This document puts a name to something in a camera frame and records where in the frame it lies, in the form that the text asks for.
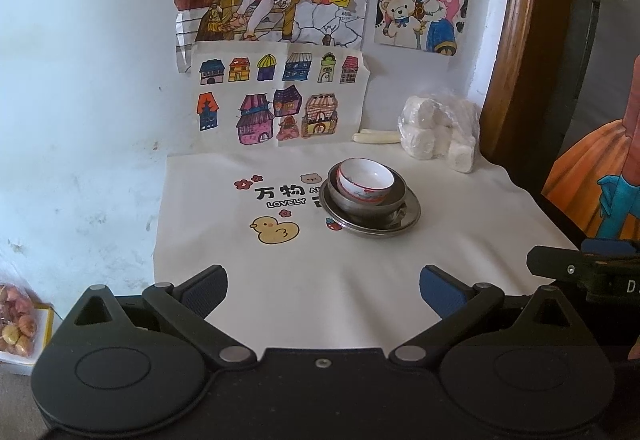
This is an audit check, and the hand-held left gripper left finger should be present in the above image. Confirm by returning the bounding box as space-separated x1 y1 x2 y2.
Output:
62 264 257 369

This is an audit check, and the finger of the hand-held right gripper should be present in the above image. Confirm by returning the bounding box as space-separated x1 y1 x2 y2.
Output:
526 245 601 286
581 237 640 257

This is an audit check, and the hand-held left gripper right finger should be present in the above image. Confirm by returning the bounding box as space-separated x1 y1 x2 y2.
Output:
389 265 584 365

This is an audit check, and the large steel plate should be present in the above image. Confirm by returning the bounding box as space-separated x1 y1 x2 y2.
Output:
320 180 422 238

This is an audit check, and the steel bowl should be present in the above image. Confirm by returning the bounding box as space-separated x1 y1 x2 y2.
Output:
327 163 408 216
322 183 418 233

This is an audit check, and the white ceramic bowl red rim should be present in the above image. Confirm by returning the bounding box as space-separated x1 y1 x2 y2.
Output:
336 158 396 206

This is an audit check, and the orange dress painting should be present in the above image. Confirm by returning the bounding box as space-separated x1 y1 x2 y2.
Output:
542 53 640 241

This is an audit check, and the white printed cloth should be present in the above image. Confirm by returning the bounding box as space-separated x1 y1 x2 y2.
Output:
152 153 586 351

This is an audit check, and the clear bag of white rolls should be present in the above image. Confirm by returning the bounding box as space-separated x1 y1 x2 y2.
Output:
397 93 482 174

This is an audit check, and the white box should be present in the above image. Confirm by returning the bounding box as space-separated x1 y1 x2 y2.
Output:
0 303 56 376

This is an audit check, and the white stick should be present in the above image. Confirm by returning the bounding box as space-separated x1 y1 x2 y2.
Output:
352 129 402 144

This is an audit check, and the bag of round snacks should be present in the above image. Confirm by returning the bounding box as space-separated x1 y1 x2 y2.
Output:
0 283 41 358

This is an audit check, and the coloured houses drawing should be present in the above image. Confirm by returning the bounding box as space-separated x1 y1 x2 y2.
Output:
190 40 371 156

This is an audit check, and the wooden frame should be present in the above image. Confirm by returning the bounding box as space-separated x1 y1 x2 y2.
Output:
480 0 546 166

